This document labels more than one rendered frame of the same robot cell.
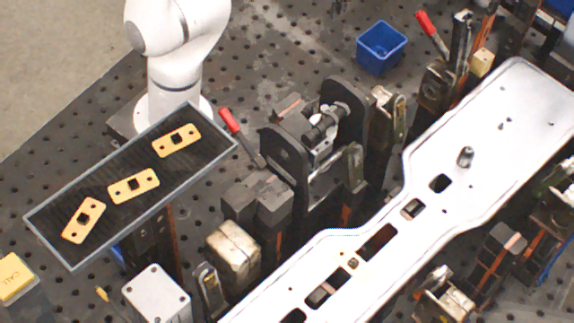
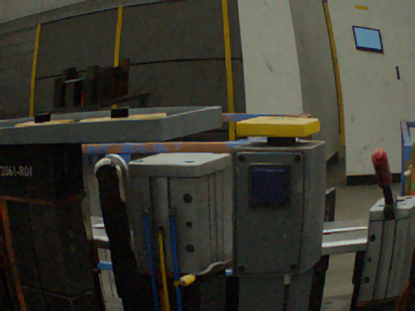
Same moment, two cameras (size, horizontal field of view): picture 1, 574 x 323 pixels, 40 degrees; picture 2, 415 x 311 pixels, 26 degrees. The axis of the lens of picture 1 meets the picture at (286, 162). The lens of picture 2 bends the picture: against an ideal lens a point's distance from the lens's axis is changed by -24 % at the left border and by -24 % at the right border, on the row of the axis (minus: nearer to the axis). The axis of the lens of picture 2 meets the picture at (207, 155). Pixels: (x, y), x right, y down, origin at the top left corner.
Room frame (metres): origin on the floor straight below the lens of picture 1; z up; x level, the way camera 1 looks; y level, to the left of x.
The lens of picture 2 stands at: (0.88, 1.27, 1.22)
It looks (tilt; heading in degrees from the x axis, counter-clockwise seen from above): 6 degrees down; 250
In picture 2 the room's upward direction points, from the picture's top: 2 degrees counter-clockwise
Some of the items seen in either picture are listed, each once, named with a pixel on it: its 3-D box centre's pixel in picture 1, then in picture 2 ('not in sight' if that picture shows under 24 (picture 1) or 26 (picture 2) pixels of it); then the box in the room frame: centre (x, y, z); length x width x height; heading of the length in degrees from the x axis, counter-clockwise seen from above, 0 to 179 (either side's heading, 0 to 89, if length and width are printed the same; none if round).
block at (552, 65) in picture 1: (552, 105); not in sight; (1.20, -0.63, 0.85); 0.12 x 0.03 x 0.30; 49
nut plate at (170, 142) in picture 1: (176, 138); not in sight; (0.79, 0.20, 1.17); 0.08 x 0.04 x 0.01; 128
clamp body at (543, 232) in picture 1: (544, 234); not in sight; (0.83, -0.56, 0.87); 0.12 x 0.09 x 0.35; 49
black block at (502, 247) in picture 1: (490, 269); not in sight; (0.75, -0.45, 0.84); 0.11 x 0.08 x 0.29; 49
